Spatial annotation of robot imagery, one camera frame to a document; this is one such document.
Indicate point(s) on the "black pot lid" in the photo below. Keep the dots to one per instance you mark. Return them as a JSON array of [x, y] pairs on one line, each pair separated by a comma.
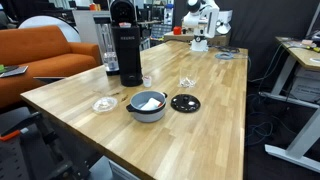
[[185, 103]]

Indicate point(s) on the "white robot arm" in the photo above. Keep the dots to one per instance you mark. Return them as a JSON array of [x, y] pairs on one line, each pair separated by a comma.
[[201, 18]]

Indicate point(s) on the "clear glass lid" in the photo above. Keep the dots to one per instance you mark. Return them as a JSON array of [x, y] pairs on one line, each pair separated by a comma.
[[104, 104]]

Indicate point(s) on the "clear drinking glass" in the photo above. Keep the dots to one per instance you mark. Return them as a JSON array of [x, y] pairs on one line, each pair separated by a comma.
[[187, 77]]

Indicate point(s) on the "red cup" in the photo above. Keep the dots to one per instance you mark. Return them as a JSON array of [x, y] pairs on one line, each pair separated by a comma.
[[177, 30]]

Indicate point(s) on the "black Keurig coffee machine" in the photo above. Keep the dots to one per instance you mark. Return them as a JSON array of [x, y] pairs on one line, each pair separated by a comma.
[[126, 37]]

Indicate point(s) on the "tan cabinet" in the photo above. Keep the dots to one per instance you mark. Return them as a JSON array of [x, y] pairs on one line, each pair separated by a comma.
[[220, 40]]

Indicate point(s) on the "orange sofa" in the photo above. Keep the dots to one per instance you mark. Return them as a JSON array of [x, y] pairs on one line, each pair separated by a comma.
[[47, 53]]

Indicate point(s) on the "white standing desk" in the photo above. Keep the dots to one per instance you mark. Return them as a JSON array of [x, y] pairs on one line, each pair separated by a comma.
[[306, 93]]

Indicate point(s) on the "gray pot with black handles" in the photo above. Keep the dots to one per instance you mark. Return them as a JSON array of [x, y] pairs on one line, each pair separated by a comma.
[[141, 98]]

